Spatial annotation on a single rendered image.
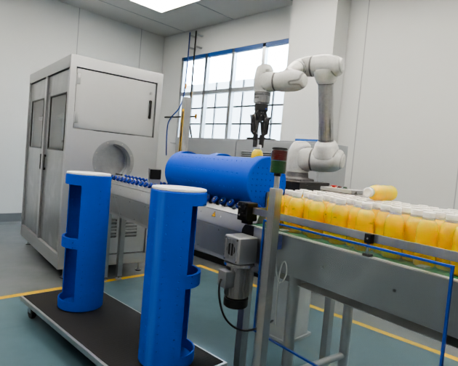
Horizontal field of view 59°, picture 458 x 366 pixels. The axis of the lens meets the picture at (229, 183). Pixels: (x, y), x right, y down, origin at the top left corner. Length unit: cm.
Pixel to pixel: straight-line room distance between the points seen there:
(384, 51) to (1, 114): 517
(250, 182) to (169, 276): 61
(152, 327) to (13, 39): 545
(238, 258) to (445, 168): 328
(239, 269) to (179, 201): 42
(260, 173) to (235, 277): 58
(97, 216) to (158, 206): 83
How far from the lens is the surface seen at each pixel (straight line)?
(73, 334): 259
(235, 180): 216
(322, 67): 268
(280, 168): 159
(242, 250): 181
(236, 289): 188
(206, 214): 240
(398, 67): 509
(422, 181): 480
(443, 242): 149
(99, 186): 272
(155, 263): 203
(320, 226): 167
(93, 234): 275
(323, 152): 275
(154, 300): 207
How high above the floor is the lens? 119
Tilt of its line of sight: 3 degrees down
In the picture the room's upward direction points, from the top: 5 degrees clockwise
